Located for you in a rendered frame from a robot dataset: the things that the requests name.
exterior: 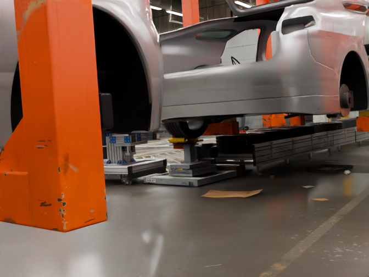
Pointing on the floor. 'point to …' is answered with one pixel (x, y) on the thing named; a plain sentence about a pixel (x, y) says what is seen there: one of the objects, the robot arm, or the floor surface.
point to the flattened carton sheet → (230, 194)
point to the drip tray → (330, 167)
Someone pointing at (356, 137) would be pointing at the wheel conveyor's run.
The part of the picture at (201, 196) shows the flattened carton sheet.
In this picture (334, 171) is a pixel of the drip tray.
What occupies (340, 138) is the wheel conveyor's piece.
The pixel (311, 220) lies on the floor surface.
